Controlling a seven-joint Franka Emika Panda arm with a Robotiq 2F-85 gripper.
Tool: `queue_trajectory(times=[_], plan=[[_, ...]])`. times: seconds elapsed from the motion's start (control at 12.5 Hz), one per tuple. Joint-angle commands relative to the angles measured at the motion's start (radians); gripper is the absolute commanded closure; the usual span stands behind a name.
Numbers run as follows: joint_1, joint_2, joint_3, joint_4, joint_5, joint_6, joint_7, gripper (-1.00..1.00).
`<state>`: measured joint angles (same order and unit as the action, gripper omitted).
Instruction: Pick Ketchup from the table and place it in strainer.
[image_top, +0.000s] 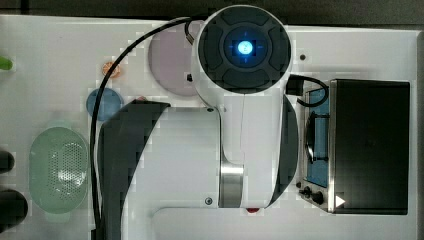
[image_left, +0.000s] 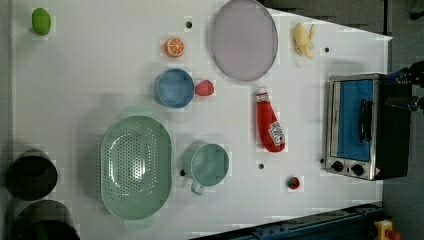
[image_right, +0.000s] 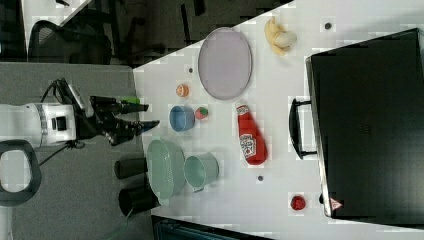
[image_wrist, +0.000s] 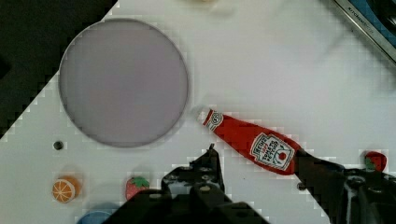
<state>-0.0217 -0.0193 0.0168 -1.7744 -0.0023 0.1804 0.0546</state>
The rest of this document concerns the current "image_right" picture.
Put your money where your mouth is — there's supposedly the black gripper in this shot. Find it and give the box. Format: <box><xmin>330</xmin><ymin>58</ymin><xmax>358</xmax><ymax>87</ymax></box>
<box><xmin>77</xmin><ymin>96</ymin><xmax>160</xmax><ymax>146</ymax></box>

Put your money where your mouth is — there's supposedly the red plush ketchup bottle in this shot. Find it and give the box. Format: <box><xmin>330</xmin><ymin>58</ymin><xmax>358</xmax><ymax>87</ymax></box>
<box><xmin>236</xmin><ymin>103</ymin><xmax>268</xmax><ymax>165</ymax></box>

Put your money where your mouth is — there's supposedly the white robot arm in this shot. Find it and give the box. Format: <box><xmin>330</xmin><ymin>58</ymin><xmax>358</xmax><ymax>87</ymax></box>
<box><xmin>0</xmin><ymin>96</ymin><xmax>159</xmax><ymax>207</ymax></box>

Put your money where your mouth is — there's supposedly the green strainer bowl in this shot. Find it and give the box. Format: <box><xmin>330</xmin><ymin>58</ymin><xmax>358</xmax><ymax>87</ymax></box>
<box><xmin>146</xmin><ymin>139</ymin><xmax>186</xmax><ymax>206</ymax></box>

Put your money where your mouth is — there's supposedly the green marker cap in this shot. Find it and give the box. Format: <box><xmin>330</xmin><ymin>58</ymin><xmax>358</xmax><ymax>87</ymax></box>
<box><xmin>120</xmin><ymin>97</ymin><xmax>141</xmax><ymax>104</ymax></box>

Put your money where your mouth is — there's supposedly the black cylinder upper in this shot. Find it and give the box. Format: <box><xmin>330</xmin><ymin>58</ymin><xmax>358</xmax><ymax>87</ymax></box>
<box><xmin>114</xmin><ymin>158</ymin><xmax>147</xmax><ymax>180</ymax></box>

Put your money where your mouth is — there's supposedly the black cylinder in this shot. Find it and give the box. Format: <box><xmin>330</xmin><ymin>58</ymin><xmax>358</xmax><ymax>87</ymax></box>
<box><xmin>118</xmin><ymin>186</ymin><xmax>159</xmax><ymax>216</ymax></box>
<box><xmin>114</xmin><ymin>158</ymin><xmax>147</xmax><ymax>180</ymax></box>

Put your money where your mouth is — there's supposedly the blue bowl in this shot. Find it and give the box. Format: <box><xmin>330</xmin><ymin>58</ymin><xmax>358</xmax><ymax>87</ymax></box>
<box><xmin>169</xmin><ymin>106</ymin><xmax>195</xmax><ymax>132</ymax></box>

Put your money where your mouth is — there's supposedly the plush orange half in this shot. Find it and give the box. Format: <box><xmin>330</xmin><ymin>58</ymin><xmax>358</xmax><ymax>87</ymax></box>
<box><xmin>176</xmin><ymin>84</ymin><xmax>190</xmax><ymax>97</ymax></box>

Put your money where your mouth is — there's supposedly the plush strawberry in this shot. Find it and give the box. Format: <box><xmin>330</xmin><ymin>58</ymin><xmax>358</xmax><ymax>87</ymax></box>
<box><xmin>195</xmin><ymin>107</ymin><xmax>209</xmax><ymax>120</ymax></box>

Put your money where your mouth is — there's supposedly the black cylinder lower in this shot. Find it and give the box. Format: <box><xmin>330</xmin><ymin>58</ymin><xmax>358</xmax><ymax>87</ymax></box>
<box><xmin>118</xmin><ymin>186</ymin><xmax>159</xmax><ymax>216</ymax></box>

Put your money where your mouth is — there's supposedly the green metal cup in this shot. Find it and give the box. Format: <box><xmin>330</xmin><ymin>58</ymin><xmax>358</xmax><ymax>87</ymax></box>
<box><xmin>184</xmin><ymin>153</ymin><xmax>219</xmax><ymax>192</ymax></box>

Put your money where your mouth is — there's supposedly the black office chair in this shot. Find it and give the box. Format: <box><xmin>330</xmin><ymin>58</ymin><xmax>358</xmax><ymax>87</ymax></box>
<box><xmin>28</xmin><ymin>20</ymin><xmax>112</xmax><ymax>65</ymax></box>

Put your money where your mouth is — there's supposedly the grey oval plate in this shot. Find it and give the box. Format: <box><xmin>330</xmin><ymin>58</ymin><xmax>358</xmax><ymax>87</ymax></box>
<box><xmin>198</xmin><ymin>27</ymin><xmax>252</xmax><ymax>100</ymax></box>

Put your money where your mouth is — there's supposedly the plush peeled banana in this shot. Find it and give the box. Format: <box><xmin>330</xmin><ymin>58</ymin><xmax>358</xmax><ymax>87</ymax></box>
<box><xmin>264</xmin><ymin>17</ymin><xmax>297</xmax><ymax>56</ymax></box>

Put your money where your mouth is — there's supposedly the red plush tomato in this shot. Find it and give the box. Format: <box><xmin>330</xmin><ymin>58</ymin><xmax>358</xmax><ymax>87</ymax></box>
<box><xmin>290</xmin><ymin>195</ymin><xmax>306</xmax><ymax>211</ymax></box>

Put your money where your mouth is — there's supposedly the black toaster oven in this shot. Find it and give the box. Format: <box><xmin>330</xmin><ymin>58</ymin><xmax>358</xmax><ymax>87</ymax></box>
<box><xmin>305</xmin><ymin>28</ymin><xmax>424</xmax><ymax>229</ymax></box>

